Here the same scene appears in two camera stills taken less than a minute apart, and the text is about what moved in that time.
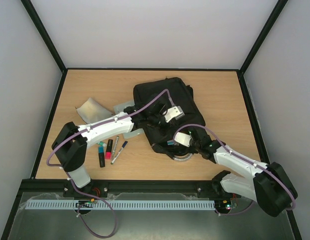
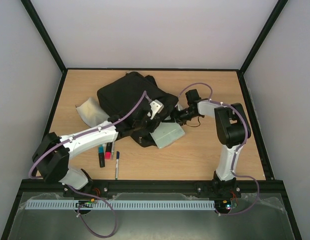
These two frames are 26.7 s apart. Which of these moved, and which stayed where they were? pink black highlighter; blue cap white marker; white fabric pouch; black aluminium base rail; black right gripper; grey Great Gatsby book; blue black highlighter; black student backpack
Moved: blue cap white marker; black right gripper; black student backpack; grey Great Gatsby book
Stayed: white fabric pouch; black aluminium base rail; blue black highlighter; pink black highlighter
